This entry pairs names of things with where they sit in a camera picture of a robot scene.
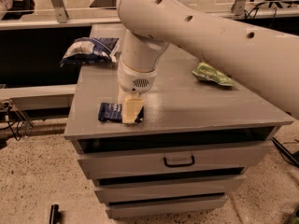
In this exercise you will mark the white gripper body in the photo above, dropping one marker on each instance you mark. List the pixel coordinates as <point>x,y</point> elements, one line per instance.
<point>135,80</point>

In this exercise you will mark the blue rxbar blueberry bar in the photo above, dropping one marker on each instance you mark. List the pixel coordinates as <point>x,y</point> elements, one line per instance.
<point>109,112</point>

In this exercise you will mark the black chair left background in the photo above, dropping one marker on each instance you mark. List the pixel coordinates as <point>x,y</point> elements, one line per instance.
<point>15,9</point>

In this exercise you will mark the black object on floor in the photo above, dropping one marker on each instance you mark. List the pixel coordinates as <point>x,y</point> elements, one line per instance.
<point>55,215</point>

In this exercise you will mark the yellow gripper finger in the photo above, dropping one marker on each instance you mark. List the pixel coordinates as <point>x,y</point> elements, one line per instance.
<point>131,107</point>

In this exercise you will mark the blue white chip bag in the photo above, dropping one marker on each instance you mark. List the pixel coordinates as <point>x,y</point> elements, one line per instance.
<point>87,50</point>

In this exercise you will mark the black drawer handle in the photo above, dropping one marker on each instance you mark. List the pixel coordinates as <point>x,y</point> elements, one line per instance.
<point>179,162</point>

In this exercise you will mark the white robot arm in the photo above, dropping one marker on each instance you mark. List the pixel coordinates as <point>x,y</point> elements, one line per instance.
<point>263,60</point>

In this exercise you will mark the grey drawer cabinet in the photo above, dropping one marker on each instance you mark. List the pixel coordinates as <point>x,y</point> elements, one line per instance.
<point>227,131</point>

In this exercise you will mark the green snack bag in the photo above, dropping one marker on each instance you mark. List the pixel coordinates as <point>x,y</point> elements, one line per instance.
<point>205,72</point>

